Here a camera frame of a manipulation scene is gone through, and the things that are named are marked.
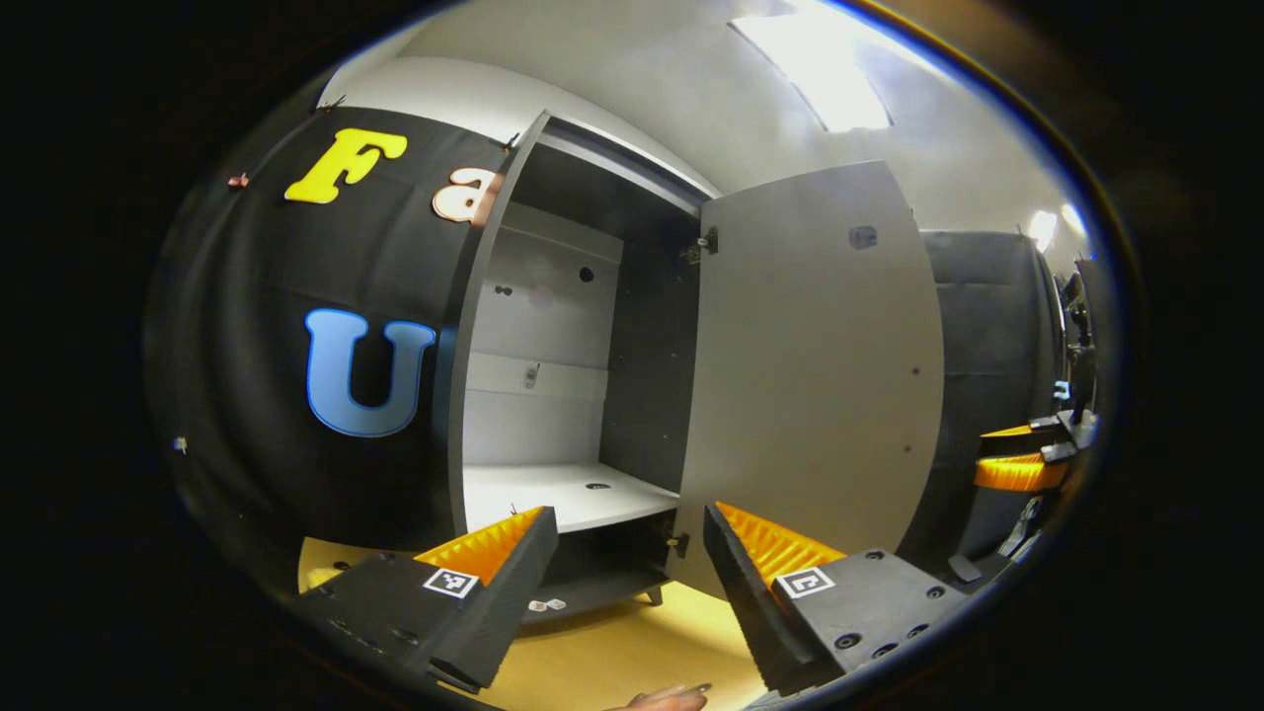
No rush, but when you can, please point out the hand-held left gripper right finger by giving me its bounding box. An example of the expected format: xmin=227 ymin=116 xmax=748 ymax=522
xmin=703 ymin=501 xmax=969 ymax=697

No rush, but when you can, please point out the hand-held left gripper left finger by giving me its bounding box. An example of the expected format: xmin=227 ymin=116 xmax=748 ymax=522
xmin=296 ymin=506 xmax=559 ymax=694

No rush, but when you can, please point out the light grey cabinet door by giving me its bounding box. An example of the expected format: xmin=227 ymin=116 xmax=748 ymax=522
xmin=667 ymin=160 xmax=947 ymax=601

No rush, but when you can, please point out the dark grey cabinet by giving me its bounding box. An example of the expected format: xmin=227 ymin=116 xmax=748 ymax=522
xmin=446 ymin=111 xmax=722 ymax=623

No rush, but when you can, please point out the long ceiling light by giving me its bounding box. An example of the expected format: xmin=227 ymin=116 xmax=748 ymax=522
xmin=729 ymin=5 xmax=895 ymax=133

